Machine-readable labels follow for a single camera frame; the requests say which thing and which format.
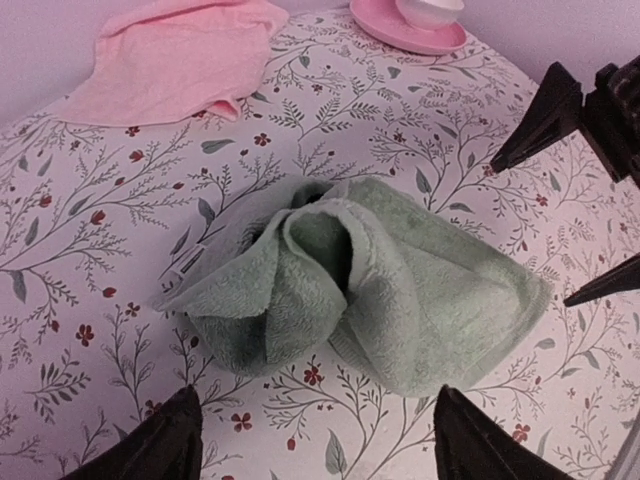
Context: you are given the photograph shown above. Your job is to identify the pink towel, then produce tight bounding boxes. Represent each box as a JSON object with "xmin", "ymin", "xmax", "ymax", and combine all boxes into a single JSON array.
[{"xmin": 56, "ymin": 1, "xmax": 289, "ymax": 127}]

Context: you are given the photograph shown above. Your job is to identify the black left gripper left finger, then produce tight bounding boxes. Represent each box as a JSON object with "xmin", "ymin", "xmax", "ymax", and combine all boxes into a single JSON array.
[{"xmin": 63, "ymin": 385, "xmax": 203, "ymax": 480}]

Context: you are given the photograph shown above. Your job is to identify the white bowl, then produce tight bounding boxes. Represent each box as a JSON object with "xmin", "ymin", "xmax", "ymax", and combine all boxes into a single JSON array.
[{"xmin": 395, "ymin": 0, "xmax": 465, "ymax": 30}]

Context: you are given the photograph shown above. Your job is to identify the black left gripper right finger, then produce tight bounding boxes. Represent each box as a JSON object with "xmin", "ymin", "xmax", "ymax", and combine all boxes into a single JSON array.
[{"xmin": 434, "ymin": 385, "xmax": 570, "ymax": 480}]

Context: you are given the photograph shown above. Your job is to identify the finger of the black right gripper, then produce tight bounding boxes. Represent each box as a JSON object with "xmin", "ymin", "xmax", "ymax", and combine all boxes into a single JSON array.
[
  {"xmin": 490, "ymin": 62, "xmax": 584, "ymax": 173},
  {"xmin": 564, "ymin": 254, "xmax": 640, "ymax": 307}
]

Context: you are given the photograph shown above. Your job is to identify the green towel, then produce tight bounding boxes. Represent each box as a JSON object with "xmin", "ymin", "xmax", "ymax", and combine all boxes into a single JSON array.
[{"xmin": 154, "ymin": 177, "xmax": 551, "ymax": 397}]

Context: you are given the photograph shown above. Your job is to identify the pink plate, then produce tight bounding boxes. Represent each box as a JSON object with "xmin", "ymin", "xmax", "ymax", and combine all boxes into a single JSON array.
[{"xmin": 349, "ymin": 0, "xmax": 467, "ymax": 55}]

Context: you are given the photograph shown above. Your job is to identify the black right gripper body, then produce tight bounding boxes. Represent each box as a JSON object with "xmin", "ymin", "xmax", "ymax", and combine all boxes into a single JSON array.
[{"xmin": 583, "ymin": 56, "xmax": 639, "ymax": 186}]

